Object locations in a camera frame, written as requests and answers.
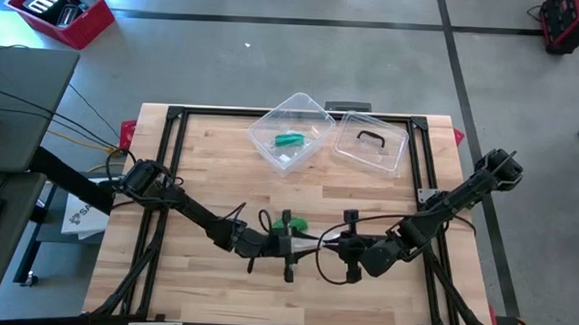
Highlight red plastic crate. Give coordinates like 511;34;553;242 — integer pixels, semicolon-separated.
6;0;117;51

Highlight dark green elastic bandage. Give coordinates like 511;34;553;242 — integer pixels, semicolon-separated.
273;214;311;232

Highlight black floor cable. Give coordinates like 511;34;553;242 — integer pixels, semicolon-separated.
66;81;124;139

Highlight teal green elastic bandage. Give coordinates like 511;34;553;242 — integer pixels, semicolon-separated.
274;131;305;149

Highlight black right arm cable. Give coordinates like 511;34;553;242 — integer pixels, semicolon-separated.
314;210;414;288

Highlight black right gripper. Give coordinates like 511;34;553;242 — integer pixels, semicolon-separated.
320;208;380;286

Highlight black desk support beam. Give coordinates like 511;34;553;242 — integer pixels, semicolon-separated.
26;146;118;215

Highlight grey desk top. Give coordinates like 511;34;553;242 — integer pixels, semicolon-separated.
0;171;47;301
0;45;81;176

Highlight black aluminium table frame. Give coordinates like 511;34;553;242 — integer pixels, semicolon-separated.
83;101;500;325

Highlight clear lid with black handle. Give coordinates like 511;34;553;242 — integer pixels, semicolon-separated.
328;109;411;179

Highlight yellow cable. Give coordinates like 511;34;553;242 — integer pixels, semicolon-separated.
45;128;127;176

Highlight clear plastic zip bag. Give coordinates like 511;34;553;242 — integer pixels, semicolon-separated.
262;125;323;168
289;225;346;258

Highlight black desk cable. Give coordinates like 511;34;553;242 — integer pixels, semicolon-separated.
0;106;114;150
0;87;119;148

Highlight clear plastic storage box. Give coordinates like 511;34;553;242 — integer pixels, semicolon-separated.
245;90;338;180

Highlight black device with white stripes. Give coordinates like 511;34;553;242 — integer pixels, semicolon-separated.
22;0;65;16

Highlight white printed sheet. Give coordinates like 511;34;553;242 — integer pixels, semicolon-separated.
60;192;112;242

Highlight black and silver device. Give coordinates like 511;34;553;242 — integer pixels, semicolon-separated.
56;3;87;30

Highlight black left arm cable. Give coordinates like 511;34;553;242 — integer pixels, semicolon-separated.
218;201;276;236

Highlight dark desk leg with caster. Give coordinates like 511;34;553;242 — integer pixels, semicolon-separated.
13;184;53;289

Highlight red and black equipment case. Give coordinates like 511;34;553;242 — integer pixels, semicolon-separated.
537;0;579;57

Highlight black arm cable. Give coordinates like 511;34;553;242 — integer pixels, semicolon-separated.
218;201;276;236
314;210;414;288

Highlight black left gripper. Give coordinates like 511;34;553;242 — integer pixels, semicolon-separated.
264;208;321;284

